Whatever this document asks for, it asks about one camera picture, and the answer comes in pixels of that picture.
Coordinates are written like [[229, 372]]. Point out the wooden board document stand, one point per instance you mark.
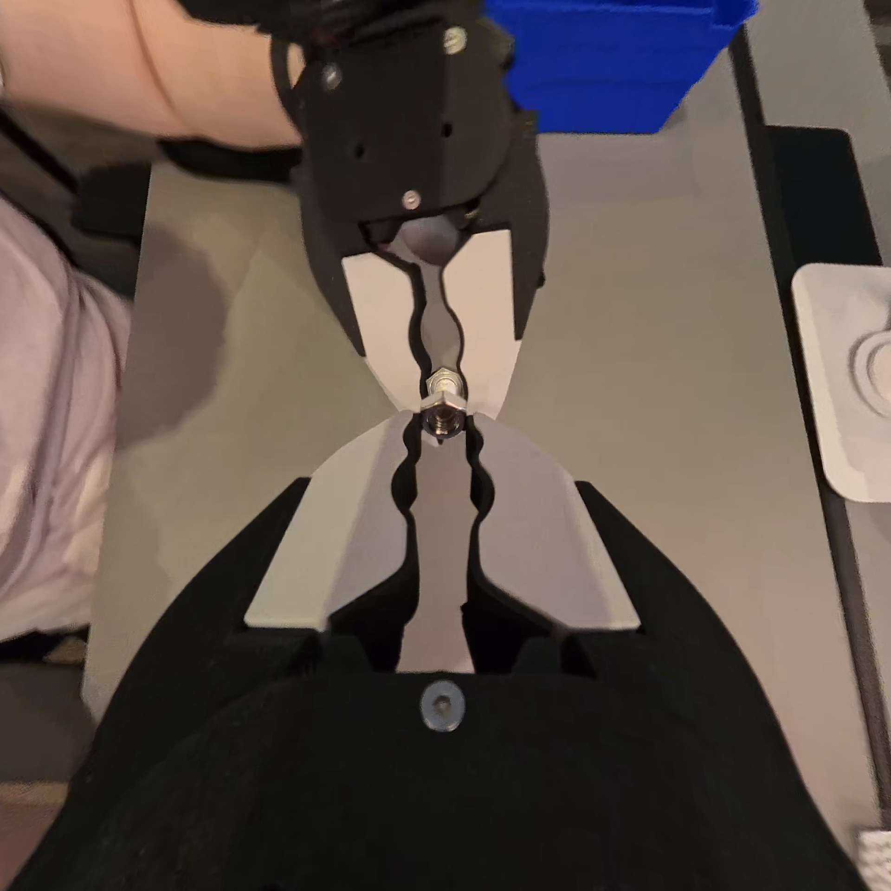
[[821, 348]]

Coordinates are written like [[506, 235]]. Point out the black chair armrest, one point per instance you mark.
[[111, 209]]

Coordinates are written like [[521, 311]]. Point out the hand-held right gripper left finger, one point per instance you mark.
[[327, 557]]

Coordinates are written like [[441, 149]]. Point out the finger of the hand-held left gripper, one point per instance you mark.
[[383, 313], [487, 313]]

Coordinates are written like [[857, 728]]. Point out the person's left forearm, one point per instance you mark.
[[139, 69]]

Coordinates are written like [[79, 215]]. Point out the large steel nut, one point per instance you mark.
[[443, 381]]

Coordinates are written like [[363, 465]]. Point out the blue plastic bin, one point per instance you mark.
[[612, 69]]

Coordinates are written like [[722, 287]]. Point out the large steel bolt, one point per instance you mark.
[[443, 402]]

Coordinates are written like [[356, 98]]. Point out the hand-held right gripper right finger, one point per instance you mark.
[[550, 557]]

